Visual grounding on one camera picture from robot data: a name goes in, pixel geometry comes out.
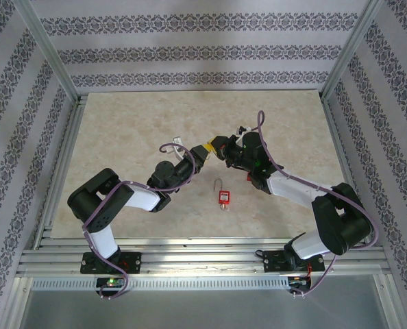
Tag small circuit board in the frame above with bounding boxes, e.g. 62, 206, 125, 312
96, 277, 126, 292
288, 276, 312, 291

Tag grey metal sheet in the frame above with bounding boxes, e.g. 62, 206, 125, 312
18, 289, 391, 329

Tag purple cable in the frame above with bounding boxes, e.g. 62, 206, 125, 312
82, 143, 195, 300
256, 110, 379, 298

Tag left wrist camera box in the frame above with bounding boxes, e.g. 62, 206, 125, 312
171, 136, 187, 160

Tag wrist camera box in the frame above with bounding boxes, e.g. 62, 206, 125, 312
235, 125, 256, 138
171, 136, 187, 160

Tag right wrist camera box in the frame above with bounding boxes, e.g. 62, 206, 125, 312
235, 125, 256, 138

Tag aluminium mounting rail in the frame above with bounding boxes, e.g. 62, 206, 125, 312
16, 236, 393, 278

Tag aluminium side rail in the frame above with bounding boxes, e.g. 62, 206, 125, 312
321, 95, 374, 246
34, 95, 88, 249

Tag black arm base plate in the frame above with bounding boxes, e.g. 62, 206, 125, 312
81, 252, 143, 275
262, 249, 325, 274

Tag perforated metal cable duct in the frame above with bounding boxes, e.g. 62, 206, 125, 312
30, 276, 292, 291

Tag aluminium frame post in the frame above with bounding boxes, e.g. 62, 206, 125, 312
321, 0, 389, 102
14, 0, 81, 103

